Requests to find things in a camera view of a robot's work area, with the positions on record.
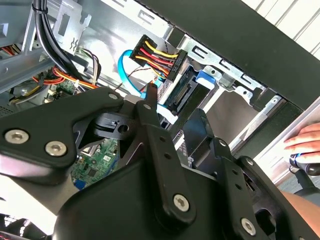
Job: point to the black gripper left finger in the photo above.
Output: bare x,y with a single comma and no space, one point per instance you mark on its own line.
57,117

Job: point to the hard disk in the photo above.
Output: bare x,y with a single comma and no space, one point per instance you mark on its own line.
182,95

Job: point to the person's hand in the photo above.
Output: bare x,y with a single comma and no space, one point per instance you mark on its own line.
307,140

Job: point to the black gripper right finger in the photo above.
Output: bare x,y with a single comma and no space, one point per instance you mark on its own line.
235,185

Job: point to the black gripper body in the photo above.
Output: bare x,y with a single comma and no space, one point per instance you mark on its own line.
120,205

